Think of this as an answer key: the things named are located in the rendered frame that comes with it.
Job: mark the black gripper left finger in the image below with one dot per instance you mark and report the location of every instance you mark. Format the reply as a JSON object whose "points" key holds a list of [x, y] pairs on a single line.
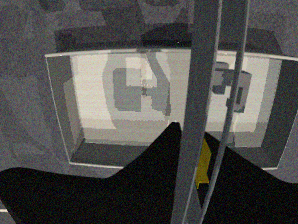
{"points": [[141, 193]]}

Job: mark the grey rectangular tin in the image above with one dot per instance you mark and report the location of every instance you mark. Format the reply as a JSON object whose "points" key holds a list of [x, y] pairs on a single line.
{"points": [[113, 102]]}

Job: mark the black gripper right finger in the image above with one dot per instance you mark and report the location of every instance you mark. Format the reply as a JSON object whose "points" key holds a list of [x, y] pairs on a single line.
{"points": [[245, 194]]}

